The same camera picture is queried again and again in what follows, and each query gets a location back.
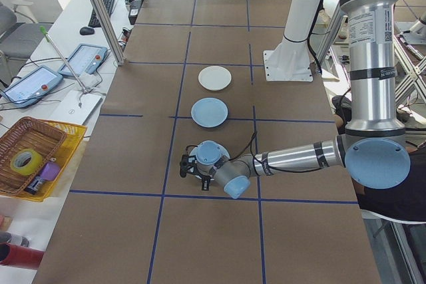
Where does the grabber stick with green handle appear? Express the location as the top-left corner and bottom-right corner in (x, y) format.
(39, 25), (93, 94)

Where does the yellow-green tape roll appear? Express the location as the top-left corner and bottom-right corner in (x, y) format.
(9, 148), (44, 177)

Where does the white plate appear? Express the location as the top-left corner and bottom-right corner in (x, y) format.
(198, 65), (232, 92)

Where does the grey office chair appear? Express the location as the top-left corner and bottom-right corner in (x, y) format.
(0, 0), (54, 82)

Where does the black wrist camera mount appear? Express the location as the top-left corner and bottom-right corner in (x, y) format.
(178, 153), (198, 179)

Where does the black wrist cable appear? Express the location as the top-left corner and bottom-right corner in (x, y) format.
(229, 130), (260, 174)

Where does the red cylinder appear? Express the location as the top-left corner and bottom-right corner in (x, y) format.
(0, 243), (45, 270)

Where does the purple plastic object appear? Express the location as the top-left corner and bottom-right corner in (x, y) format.
(39, 162), (61, 182)

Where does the brown wicker basket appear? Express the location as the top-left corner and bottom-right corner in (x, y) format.
(0, 116), (68, 195)

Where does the aluminium extrusion post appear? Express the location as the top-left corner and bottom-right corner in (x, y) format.
(75, 0), (130, 66)

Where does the white column with base plate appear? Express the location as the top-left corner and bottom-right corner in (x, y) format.
(262, 0), (336, 82)

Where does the yellow plastic basket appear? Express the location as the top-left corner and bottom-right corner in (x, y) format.
(0, 119), (88, 203)

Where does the white closed laptop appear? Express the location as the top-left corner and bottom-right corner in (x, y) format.
(49, 90), (104, 126)

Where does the black box with white label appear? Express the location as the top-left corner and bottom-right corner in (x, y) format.
(128, 0), (144, 26)

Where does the white side desk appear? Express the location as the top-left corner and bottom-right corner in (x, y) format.
(0, 0), (160, 284)

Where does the clear bottle with dark cap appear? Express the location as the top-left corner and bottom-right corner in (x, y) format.
(0, 230), (31, 247)

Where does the black keyboard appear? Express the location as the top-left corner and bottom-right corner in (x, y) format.
(89, 0), (116, 29)

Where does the blue grey teach pendant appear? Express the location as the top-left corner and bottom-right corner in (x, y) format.
(0, 65), (64, 109)
(58, 43), (110, 78)

